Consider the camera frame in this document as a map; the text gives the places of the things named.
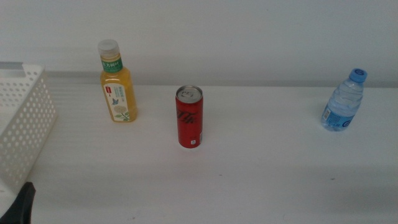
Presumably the yellow tea bottle white cap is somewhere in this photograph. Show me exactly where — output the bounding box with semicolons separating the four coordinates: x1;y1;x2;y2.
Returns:
97;39;138;123

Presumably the red cola can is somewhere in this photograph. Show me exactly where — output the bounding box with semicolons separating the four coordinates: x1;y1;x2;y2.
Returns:
175;85;204;149

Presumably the clear water bottle blue cap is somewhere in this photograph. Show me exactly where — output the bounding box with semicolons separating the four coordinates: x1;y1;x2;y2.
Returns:
320;68;368;133

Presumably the white perforated plastic basket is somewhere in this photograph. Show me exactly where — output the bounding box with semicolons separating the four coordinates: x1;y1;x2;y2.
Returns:
0;63;58;194

